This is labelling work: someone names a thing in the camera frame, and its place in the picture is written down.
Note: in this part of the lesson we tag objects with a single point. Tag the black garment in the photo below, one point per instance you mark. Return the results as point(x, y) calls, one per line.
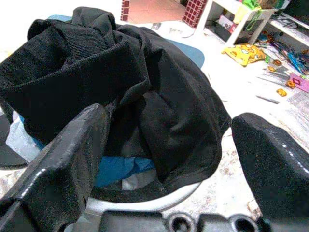
point(84, 72)

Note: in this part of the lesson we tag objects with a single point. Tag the white side table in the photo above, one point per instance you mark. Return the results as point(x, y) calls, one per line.
point(243, 29)

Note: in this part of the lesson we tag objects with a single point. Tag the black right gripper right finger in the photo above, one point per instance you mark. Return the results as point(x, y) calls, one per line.
point(277, 174)

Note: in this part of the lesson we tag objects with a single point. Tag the grey laundry bin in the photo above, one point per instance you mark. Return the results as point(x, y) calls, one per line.
point(144, 205)

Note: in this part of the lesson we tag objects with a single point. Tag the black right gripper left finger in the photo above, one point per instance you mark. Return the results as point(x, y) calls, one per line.
point(55, 174)

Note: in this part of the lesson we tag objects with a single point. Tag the black television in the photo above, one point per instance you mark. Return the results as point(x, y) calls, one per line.
point(299, 7)

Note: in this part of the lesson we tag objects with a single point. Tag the brown cardboard box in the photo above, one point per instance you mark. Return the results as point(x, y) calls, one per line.
point(268, 3)

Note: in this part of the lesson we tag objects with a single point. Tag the green bag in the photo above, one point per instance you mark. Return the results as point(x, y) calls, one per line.
point(249, 3)

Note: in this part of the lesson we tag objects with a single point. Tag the pink toy board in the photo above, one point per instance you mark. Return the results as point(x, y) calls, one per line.
point(300, 83)

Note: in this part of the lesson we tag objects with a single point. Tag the blue cloth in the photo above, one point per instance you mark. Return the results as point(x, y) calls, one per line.
point(116, 169)

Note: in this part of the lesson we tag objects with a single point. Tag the white television bench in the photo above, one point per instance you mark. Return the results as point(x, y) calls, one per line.
point(289, 31)

